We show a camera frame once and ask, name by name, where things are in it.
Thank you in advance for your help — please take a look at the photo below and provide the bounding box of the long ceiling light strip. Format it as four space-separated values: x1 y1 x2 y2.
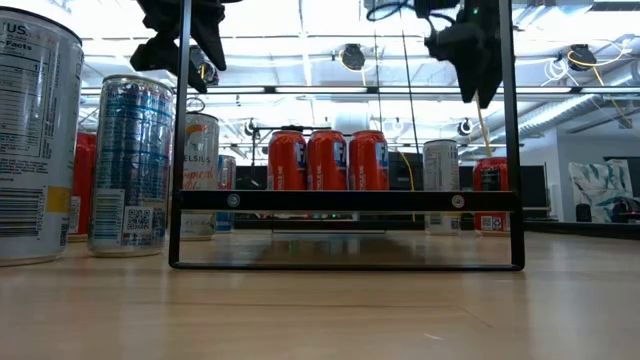
79 84 640 96

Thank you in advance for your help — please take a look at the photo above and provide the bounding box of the silver blue slim can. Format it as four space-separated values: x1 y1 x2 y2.
87 73 175 259
215 153 237 234

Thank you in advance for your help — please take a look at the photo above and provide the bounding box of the wooden shelf with black frames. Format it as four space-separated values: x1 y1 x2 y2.
167 0 526 272

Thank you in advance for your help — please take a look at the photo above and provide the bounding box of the white teal wall painting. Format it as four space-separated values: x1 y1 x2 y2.
568 158 636 225

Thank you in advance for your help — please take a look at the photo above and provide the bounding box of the short yellow cable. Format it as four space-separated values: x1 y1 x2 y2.
397 149 416 221

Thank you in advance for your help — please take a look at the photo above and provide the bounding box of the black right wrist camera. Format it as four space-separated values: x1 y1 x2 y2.
423 23 467 62

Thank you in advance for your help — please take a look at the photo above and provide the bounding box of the red soda can blue logo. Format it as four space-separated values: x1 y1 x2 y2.
267 129 309 191
306 129 349 191
348 129 391 191

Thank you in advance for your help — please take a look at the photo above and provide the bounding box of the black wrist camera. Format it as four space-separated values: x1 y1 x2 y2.
423 23 467 62
128 37 180 75

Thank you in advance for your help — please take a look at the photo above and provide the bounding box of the black aluminium table frame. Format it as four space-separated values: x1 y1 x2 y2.
233 218 640 239

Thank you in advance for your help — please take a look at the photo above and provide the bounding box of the yellow hanging cable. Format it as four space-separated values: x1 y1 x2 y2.
474 102 494 159

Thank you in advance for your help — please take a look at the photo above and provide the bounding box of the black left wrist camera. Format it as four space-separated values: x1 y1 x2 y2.
128 37 180 75

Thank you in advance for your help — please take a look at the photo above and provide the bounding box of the silver ventilation duct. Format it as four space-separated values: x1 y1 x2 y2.
487 94 584 146

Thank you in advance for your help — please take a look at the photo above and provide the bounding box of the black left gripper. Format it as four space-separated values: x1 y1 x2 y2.
137 0 229 95

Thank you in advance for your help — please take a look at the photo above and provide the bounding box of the white tall Celsius can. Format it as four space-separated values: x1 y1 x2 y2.
0 5 85 267
422 138 461 236
180 111 221 241

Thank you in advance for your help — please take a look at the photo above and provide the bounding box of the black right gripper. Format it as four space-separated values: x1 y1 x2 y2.
439 0 503 109

